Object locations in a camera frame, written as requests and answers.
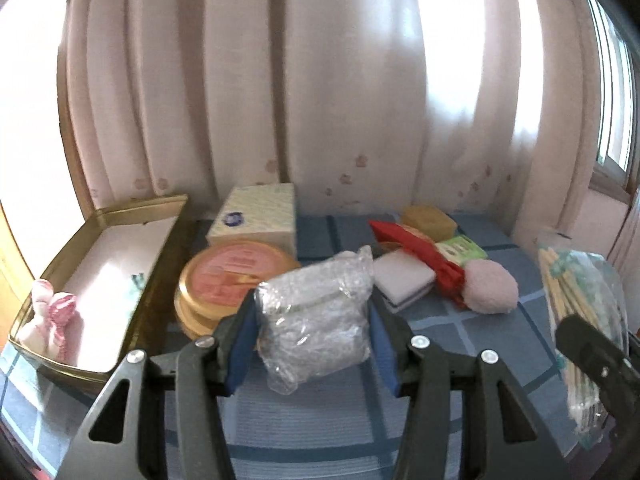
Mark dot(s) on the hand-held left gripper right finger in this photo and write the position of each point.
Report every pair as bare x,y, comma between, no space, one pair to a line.
384,360

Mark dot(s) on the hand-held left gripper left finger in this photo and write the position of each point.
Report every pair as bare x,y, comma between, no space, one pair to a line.
243,355

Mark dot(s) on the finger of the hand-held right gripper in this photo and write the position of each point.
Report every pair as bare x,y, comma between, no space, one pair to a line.
585,340

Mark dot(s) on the clear plastic bag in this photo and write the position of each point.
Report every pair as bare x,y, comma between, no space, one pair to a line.
310,310

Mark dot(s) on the white sponge with dark layer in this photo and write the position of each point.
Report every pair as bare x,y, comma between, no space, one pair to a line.
400,277

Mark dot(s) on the pink fluffy puff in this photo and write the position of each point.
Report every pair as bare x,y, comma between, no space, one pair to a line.
491,287

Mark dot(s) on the red and gold fabric pouch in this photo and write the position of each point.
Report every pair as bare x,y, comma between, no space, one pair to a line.
425,252

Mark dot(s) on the gold rectangular tin box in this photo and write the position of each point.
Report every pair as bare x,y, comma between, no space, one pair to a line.
120,260

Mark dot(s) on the plastic bag of wooden sticks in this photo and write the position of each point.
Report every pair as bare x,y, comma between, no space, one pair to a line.
582,290

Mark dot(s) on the round gold tin pink lid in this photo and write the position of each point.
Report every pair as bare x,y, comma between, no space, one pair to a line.
195,324
235,270

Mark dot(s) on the white and green tissue box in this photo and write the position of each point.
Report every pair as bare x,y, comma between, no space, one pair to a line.
255,220

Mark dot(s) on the green and white packet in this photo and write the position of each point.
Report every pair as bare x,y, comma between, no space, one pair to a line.
462,249

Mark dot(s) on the yellow sponge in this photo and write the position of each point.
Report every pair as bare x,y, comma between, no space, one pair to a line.
430,221

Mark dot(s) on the pink and white knit towel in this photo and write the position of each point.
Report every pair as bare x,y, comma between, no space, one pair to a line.
52,320

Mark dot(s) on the pale pink flowered curtain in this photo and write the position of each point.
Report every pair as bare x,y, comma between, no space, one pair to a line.
325,85

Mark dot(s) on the window with white frame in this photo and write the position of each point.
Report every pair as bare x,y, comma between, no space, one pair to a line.
612,85

